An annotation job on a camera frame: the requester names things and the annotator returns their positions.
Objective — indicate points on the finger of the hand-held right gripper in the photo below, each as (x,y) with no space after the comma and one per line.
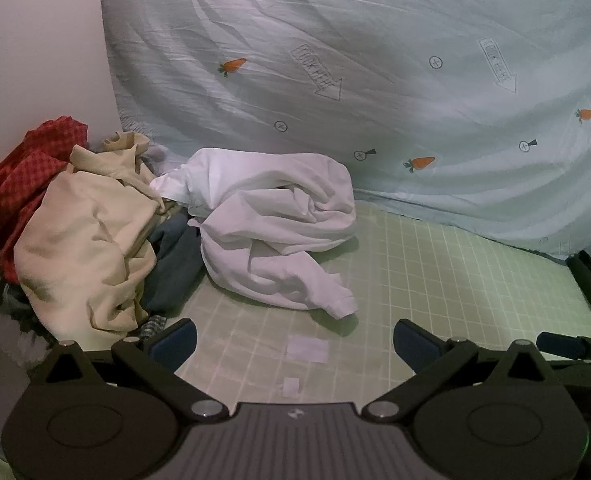
(558,342)

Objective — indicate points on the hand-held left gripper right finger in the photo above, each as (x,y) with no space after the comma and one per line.
(414,344)

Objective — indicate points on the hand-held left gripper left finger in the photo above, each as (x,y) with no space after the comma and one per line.
(176,344)

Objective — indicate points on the white pants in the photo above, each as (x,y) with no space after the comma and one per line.
(270,220)

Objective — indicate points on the plaid garment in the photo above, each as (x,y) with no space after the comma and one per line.
(153,329)

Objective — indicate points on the green grid mat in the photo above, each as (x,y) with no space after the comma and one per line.
(425,280)

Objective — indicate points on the blue-grey garment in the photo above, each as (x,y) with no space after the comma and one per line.
(175,265)

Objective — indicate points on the large white tape patch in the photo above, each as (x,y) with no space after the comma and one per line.
(308,350)

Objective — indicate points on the small white tape patch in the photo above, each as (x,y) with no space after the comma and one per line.
(291,387)

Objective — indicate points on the beige garment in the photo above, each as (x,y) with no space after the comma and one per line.
(85,240)

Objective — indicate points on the pale grey cloth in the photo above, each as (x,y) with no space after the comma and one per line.
(159,156)

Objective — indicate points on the red checked garment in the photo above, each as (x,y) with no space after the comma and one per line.
(20,180)

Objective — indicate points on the light blue carrot-print quilt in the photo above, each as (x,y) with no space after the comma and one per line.
(375,85)

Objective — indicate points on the white panel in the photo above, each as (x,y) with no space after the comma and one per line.
(35,70)

